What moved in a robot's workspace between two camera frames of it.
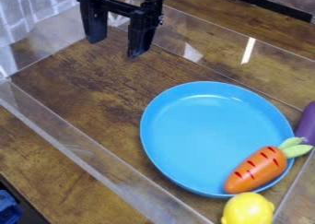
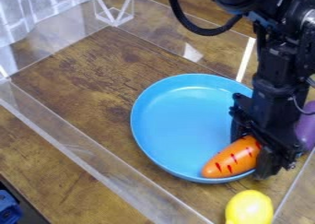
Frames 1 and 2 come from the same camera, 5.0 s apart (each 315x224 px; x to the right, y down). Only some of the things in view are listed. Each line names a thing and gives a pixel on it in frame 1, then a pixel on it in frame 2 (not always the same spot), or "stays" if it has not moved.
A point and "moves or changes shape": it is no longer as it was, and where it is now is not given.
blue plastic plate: [205, 126] moves or changes shape
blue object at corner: [10, 208] stays
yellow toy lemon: [249, 208] stays
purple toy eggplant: [306, 123] stays
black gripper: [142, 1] -> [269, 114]
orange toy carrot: [263, 168] moves or changes shape
